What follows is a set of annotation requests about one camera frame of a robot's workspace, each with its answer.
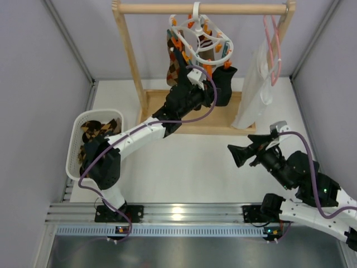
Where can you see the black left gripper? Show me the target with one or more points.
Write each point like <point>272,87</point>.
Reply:
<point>208,92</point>

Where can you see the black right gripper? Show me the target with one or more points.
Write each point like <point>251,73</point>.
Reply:
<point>255,151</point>

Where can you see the dark navy sock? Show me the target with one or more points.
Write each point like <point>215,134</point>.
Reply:
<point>94,148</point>

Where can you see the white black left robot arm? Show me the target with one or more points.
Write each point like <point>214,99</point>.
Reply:
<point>104,154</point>

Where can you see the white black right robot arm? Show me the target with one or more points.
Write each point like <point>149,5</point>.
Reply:
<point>321,204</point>

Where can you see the black sock on hanger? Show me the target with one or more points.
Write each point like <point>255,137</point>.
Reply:
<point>183,70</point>

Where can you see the pink clothes hanger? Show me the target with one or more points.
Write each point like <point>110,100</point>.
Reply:
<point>275,69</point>

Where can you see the white round clip hanger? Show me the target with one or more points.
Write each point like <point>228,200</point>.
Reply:
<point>186,35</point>

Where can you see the wooden clothes rack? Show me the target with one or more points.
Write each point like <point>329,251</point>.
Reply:
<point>201,121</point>

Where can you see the brown argyle hanging sock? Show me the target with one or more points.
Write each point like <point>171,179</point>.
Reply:
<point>172,76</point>

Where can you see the white hanging cloth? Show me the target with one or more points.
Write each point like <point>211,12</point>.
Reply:
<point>256,90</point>

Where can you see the brown striped beige sock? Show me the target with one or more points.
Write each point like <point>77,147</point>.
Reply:
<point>204,42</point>

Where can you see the tan black argyle sock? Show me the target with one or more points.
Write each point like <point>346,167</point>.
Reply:
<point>94,128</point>

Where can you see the yellow black argyle sock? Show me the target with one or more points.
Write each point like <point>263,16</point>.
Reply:
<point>81,158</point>

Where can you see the white perforated plastic basket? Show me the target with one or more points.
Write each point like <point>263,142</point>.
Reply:
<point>103,116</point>

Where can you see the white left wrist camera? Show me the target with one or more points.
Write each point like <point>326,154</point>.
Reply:
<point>196,77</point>

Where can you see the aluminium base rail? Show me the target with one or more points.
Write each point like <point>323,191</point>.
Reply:
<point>195,213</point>

